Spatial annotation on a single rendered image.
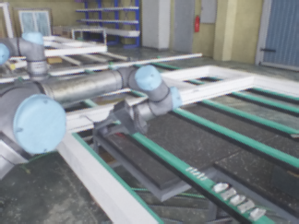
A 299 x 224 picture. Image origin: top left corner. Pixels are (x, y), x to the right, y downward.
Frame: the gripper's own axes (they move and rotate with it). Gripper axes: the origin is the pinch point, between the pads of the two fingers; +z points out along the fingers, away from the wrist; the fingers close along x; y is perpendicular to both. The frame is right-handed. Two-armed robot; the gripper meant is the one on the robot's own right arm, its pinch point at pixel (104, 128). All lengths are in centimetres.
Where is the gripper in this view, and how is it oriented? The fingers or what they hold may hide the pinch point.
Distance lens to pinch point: 99.2
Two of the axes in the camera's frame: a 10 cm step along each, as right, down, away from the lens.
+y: -0.6, -6.5, 7.5
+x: -4.7, -6.5, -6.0
